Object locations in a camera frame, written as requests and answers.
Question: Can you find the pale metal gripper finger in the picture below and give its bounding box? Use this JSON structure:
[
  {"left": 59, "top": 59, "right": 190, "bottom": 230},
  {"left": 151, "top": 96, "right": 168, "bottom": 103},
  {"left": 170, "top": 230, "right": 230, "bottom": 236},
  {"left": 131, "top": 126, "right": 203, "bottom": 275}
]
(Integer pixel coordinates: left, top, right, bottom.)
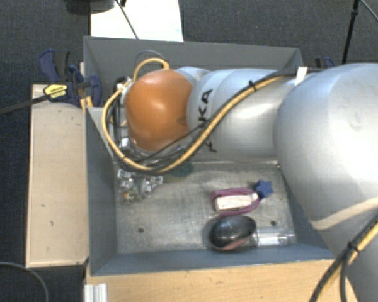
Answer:
[
  {"left": 119, "top": 182, "right": 139, "bottom": 204},
  {"left": 139, "top": 182, "right": 157, "bottom": 200}
]

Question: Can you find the grey metal bin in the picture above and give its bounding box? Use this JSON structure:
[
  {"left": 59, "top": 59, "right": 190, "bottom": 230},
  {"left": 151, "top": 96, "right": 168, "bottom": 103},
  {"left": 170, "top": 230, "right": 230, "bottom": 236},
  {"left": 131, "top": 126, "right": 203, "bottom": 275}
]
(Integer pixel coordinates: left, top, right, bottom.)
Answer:
[{"left": 83, "top": 35, "right": 335, "bottom": 277}]

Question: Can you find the pale wood board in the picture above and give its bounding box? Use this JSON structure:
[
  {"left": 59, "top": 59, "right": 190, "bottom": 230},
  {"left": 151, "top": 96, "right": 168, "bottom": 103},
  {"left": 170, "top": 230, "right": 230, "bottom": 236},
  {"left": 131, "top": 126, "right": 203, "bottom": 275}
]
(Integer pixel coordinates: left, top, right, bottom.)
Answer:
[{"left": 25, "top": 83, "right": 91, "bottom": 269}]

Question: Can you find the pale block with purple band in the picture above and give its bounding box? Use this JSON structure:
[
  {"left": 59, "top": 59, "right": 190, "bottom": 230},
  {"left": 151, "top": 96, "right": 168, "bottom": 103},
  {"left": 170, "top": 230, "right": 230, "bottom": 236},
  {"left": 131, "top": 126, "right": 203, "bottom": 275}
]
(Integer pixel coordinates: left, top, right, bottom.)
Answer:
[{"left": 210, "top": 187, "right": 261, "bottom": 217}]

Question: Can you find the blue star-shaped toy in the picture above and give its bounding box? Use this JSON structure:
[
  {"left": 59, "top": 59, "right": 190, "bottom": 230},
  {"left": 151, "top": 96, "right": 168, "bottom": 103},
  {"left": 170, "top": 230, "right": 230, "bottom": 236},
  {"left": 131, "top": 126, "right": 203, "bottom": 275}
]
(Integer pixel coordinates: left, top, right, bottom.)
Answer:
[{"left": 253, "top": 179, "right": 275, "bottom": 200}]

